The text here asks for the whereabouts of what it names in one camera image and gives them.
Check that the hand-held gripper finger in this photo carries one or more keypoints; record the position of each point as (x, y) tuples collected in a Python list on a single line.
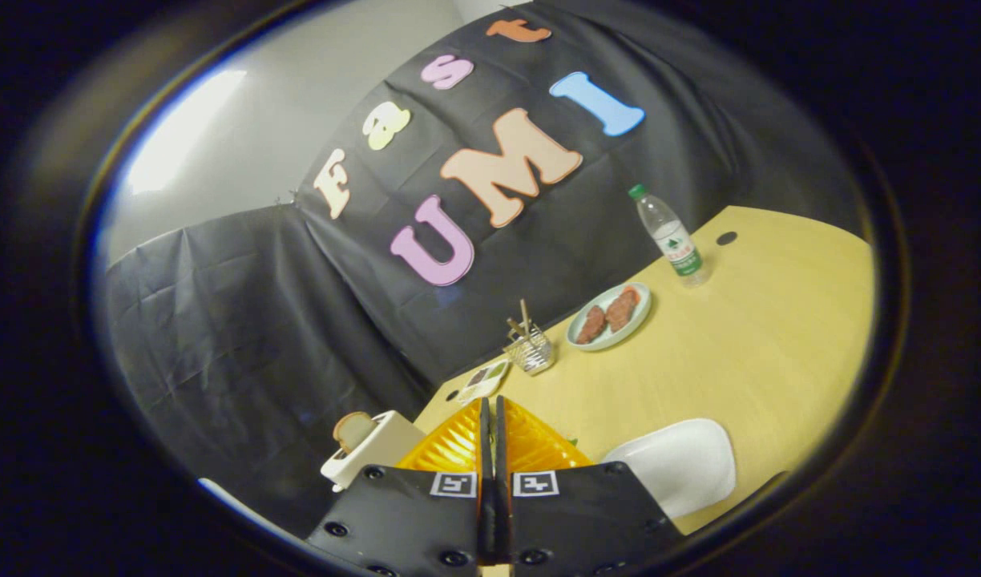
[(486, 449), (501, 449)]

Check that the small white sauce tray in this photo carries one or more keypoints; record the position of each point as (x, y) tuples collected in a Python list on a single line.
[(484, 381)]

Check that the white toaster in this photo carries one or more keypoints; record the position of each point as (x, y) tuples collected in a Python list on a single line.
[(388, 445)]

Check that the wooden utensils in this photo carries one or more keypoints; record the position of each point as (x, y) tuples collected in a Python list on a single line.
[(522, 319)]

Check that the pale green plate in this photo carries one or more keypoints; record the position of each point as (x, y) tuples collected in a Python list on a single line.
[(584, 343)]

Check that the toasted bread slice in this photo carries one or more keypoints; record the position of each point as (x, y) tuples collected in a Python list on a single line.
[(351, 431)]

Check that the white plate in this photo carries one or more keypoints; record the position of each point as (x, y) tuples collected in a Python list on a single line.
[(683, 465)]

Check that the clear plastic water bottle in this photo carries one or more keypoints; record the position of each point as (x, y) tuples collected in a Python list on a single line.
[(675, 240)]

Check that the black backdrop cloth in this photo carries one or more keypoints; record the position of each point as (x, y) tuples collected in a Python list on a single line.
[(242, 320)]

